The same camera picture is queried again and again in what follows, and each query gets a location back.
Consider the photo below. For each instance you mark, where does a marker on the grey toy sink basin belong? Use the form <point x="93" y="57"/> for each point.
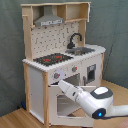
<point x="79" y="51"/>

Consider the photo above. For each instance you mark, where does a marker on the grey range hood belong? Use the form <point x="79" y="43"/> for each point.
<point x="48" y="18"/>

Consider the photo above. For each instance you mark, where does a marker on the wooden toy kitchen frame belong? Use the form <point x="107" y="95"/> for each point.
<point x="46" y="40"/>

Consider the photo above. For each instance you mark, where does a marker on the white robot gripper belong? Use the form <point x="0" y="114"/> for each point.
<point x="69" y="90"/>

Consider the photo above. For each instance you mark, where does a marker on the black toy faucet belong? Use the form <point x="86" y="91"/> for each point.
<point x="71" y="43"/>

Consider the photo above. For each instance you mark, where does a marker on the grey cabinet door handle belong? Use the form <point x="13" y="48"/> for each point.
<point x="84" y="80"/>

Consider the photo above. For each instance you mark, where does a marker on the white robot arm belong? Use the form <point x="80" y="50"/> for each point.
<point x="97" y="104"/>

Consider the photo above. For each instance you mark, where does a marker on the white toy microwave door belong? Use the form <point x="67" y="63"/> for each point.
<point x="89" y="5"/>

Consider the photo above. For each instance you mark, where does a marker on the left grey stove knob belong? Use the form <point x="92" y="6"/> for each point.
<point x="56" y="75"/>

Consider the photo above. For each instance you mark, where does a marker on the black toy stovetop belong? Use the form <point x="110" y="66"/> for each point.
<point x="52" y="59"/>

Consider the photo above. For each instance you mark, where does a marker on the grey ice dispenser panel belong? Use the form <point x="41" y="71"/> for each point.
<point x="91" y="73"/>

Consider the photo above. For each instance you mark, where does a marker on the white oven door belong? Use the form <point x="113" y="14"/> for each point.
<point x="60" y="108"/>

